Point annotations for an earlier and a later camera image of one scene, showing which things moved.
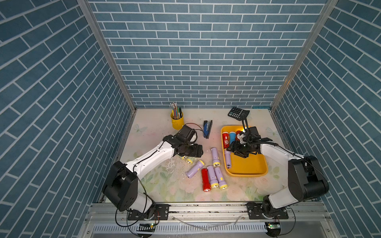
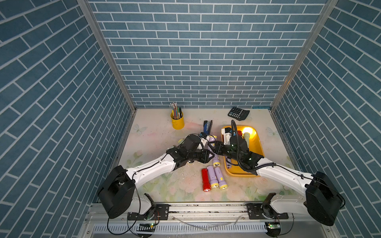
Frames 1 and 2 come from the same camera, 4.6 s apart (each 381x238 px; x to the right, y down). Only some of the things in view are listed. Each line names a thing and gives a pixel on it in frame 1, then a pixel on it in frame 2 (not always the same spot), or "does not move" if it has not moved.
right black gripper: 234,148 to 219,147
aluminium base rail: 212,221 does not move
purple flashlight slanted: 195,169 to 212,139
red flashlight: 205,180 does not move
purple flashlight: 216,161 does not move
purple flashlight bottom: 227,156 does not move
